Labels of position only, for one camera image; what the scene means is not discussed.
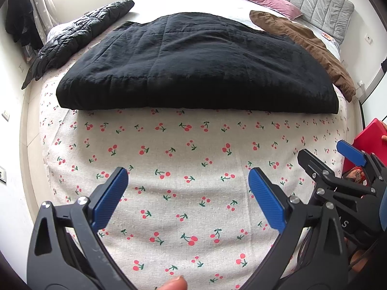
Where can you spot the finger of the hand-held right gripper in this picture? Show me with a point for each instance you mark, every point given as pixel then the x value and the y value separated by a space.
pixel 314 163
pixel 350 152

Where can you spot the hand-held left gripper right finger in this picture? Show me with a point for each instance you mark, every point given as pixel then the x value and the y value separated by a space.
pixel 266 199

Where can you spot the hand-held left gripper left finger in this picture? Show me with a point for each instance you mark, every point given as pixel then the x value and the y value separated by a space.
pixel 110 199

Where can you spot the black quilt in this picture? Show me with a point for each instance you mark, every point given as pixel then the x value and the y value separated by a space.
pixel 196 66

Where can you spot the dark hanging clothes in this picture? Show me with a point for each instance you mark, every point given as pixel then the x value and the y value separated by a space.
pixel 21 18

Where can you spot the person's left hand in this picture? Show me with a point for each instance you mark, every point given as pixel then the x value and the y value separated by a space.
pixel 174 284

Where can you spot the red flat object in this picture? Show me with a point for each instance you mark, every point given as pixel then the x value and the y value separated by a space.
pixel 373 139

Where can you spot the white and grey wardrobe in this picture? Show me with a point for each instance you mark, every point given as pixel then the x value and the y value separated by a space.
pixel 375 105

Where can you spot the cherry print bed cover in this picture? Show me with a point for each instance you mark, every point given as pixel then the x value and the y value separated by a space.
pixel 181 163

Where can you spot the small orange white box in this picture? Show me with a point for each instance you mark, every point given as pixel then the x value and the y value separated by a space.
pixel 328 37

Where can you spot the brown jacket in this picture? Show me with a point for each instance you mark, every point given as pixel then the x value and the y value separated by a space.
pixel 305 42

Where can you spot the grey quilted headboard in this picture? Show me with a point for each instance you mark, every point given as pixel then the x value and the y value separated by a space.
pixel 317 0

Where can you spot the pink velvet pillow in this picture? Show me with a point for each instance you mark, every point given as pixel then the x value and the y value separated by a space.
pixel 269 1

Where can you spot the black shiny puffer jacket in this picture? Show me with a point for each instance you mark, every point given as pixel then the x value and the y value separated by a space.
pixel 75 33

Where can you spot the white lace curtain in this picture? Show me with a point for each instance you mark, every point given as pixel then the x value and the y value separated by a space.
pixel 40 9

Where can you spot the bed with white sheet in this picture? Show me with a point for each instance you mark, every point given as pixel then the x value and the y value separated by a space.
pixel 187 4

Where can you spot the white wall socket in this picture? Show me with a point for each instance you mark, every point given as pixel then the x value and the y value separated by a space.
pixel 369 38
pixel 5 115
pixel 2 175

